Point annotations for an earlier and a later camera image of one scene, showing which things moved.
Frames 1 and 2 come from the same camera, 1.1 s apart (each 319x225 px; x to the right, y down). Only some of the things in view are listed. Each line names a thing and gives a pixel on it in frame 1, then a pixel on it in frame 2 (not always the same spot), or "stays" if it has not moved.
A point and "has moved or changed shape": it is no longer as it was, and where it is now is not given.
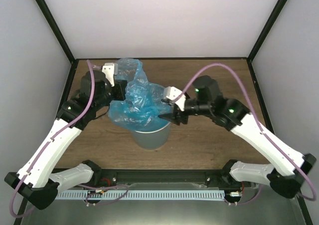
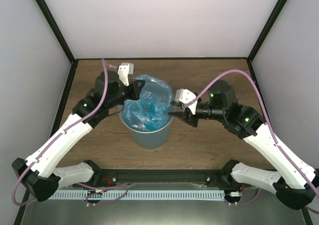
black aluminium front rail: [160, 175] stays
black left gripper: [121, 85] → [136, 88]
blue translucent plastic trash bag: [141, 110] has moved or changed shape
